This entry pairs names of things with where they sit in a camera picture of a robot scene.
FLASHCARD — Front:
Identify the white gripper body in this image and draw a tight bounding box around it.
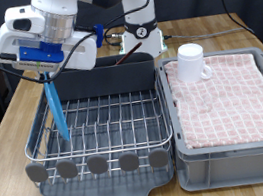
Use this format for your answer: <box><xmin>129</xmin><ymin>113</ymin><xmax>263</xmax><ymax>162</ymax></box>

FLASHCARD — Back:
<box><xmin>0</xmin><ymin>9</ymin><xmax>102</xmax><ymax>85</ymax></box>

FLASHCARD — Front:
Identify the metal wire dish rack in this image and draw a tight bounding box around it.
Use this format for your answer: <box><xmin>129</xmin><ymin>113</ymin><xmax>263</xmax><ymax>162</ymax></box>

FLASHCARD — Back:
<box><xmin>11</xmin><ymin>62</ymin><xmax>179</xmax><ymax>192</ymax></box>

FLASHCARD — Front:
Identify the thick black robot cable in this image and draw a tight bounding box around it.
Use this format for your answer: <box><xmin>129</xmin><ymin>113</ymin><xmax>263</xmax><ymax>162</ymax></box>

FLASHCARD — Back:
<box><xmin>101</xmin><ymin>23</ymin><xmax>129</xmax><ymax>50</ymax></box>

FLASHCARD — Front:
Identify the thin grey cable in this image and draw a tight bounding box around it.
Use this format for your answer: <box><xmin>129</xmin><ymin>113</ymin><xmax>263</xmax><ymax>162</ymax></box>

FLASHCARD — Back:
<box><xmin>162</xmin><ymin>21</ymin><xmax>250</xmax><ymax>46</ymax></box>

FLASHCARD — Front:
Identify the white mug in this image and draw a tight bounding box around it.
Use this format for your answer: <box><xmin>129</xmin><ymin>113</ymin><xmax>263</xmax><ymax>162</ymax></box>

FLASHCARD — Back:
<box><xmin>172</xmin><ymin>40</ymin><xmax>213</xmax><ymax>85</ymax></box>

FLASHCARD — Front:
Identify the blue cable clip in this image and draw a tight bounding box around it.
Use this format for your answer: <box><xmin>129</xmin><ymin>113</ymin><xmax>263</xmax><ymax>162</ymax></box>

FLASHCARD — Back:
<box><xmin>92</xmin><ymin>23</ymin><xmax>108</xmax><ymax>49</ymax></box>

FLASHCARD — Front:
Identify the pink checkered cloth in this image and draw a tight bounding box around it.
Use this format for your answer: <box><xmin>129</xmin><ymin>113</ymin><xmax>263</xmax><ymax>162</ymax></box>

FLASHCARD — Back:
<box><xmin>163</xmin><ymin>45</ymin><xmax>263</xmax><ymax>158</ymax></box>

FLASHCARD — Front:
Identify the grey plastic crate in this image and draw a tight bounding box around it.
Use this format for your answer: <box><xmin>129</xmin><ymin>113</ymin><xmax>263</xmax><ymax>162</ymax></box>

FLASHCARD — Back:
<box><xmin>154</xmin><ymin>41</ymin><xmax>263</xmax><ymax>196</ymax></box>

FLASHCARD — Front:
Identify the dark grey cutlery holder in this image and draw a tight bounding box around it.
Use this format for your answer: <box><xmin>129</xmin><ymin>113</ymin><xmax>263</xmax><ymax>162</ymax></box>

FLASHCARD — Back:
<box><xmin>48</xmin><ymin>48</ymin><xmax>160</xmax><ymax>107</ymax></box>

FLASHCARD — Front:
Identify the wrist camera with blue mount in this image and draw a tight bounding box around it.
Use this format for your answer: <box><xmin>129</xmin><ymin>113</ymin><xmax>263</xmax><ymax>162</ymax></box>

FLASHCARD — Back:
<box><xmin>7</xmin><ymin>38</ymin><xmax>68</xmax><ymax>79</ymax></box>

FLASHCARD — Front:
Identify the brown wooden spoon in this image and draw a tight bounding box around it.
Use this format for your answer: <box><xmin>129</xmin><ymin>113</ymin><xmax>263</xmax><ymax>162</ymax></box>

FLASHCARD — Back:
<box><xmin>111</xmin><ymin>41</ymin><xmax>146</xmax><ymax>66</ymax></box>

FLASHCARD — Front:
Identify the blue plate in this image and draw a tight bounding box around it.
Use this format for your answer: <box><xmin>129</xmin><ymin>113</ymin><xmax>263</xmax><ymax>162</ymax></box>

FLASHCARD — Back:
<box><xmin>40</xmin><ymin>71</ymin><xmax>72</xmax><ymax>145</ymax></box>

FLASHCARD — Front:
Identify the grey plastic drain tray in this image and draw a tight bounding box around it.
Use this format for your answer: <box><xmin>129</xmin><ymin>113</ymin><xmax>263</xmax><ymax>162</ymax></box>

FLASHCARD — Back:
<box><xmin>24</xmin><ymin>82</ymin><xmax>180</xmax><ymax>196</ymax></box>

